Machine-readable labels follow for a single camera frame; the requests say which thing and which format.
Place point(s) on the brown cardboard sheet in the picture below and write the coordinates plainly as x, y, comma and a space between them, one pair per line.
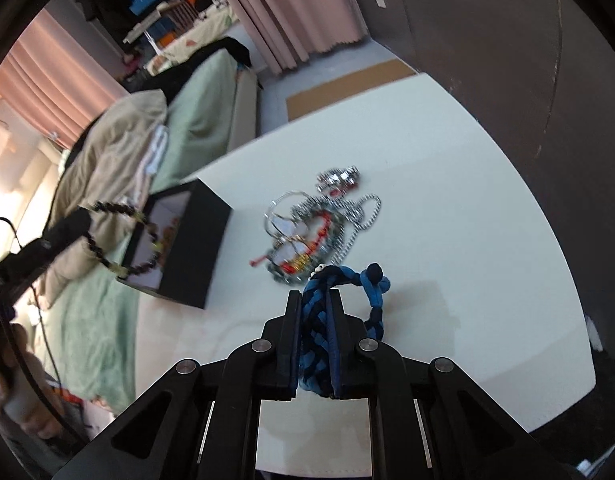
337, 91

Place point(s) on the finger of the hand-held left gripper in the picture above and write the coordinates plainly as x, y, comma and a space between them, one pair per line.
62, 232

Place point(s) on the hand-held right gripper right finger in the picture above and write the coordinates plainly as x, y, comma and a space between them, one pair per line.
338, 340

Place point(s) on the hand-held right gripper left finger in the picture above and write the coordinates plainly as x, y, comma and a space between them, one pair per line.
290, 340

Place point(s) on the black jewelry box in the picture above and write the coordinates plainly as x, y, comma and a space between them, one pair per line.
197, 260

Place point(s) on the pink curtain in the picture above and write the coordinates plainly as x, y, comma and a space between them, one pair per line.
282, 15
52, 85

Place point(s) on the person's left hand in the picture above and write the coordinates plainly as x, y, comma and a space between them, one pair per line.
37, 412

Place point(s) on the bed with green sheet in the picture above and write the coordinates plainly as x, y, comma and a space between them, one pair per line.
202, 115

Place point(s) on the beige duvet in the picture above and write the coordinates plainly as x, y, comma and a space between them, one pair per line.
112, 140

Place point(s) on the black clothing on bed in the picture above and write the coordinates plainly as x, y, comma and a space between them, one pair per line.
197, 62

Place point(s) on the floral blanket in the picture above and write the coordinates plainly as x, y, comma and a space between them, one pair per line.
187, 37

